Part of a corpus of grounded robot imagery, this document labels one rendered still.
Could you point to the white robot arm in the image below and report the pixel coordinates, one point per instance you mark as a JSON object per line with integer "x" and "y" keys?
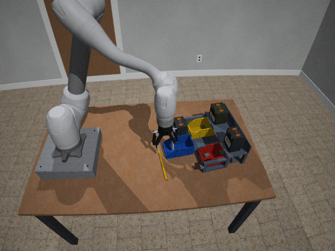
{"x": 82, "y": 19}

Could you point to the yellow open bin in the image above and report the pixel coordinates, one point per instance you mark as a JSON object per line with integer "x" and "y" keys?
{"x": 196, "y": 131}

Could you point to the red open bin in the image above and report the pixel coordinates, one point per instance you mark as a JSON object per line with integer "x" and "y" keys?
{"x": 213, "y": 150}

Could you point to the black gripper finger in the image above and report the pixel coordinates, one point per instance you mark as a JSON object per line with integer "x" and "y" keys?
{"x": 172, "y": 138}
{"x": 156, "y": 142}

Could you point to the grey metal bin shelf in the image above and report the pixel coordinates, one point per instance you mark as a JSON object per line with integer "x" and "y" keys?
{"x": 220, "y": 132}

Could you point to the blue bin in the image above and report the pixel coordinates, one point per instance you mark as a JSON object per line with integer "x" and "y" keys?
{"x": 184, "y": 146}

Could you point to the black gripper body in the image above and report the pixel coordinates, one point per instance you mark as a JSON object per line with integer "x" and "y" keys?
{"x": 165, "y": 130}

